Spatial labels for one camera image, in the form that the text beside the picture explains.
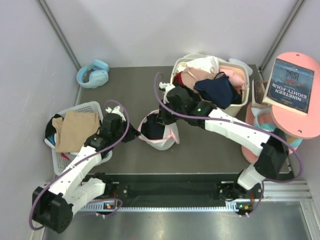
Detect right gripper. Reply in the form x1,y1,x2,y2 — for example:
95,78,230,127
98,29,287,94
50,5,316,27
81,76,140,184
156,99,186,126

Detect white mesh laundry bag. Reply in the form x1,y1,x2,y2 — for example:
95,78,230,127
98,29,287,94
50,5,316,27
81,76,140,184
138,109,180,151

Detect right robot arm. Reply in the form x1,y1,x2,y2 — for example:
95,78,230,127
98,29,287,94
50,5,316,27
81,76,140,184
153,82,290,198

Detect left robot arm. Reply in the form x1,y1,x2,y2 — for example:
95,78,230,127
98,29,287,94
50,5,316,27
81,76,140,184
28,103,135,233

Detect peach lace bra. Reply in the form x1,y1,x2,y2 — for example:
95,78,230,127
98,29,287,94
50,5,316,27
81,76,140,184
181,67,217,100

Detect navy blue bra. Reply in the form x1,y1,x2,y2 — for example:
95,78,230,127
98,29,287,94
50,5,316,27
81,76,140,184
193,72,242,110

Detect cream laundry basket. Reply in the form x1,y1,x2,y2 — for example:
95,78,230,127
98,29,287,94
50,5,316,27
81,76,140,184
170,53,250,117

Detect black garment in basket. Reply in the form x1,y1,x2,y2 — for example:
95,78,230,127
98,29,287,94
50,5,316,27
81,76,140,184
172,72,184,87

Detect beige folded cloth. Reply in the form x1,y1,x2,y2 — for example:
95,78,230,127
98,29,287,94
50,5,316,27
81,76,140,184
52,110,101,153

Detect light blue headphones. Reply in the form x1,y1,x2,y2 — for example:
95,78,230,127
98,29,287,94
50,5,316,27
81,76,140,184
76,59,110,89

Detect white cream garment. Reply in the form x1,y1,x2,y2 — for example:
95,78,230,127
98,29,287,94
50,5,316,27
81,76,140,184
185,56,220,74

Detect pink garment in basket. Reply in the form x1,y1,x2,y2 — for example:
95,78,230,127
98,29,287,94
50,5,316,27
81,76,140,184
219,68,246,91

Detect black garment under cloth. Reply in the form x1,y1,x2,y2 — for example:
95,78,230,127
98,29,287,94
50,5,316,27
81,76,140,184
44,114,64,149

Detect white plastic lid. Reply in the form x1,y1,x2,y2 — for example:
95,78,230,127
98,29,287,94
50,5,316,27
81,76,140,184
228,58,253,76

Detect blue hardcover book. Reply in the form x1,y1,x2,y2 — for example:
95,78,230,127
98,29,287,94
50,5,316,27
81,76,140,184
262,58,315,116

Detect pink two-tier side table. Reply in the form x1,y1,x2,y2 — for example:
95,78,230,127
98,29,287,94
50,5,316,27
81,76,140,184
241,51,320,169

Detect teal cat-ear headphones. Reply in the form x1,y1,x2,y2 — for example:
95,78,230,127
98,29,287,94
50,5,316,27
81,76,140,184
251,107,303,148

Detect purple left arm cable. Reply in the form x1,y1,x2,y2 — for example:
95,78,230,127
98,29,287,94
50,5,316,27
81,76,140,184
28,99,130,230

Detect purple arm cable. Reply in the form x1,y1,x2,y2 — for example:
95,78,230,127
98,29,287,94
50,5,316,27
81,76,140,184
154,72,303,218
28,99,130,230

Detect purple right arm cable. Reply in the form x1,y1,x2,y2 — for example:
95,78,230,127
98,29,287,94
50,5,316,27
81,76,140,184
154,72,303,218

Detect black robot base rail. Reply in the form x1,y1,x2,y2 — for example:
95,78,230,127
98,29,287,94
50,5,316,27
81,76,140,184
79,172,263,208

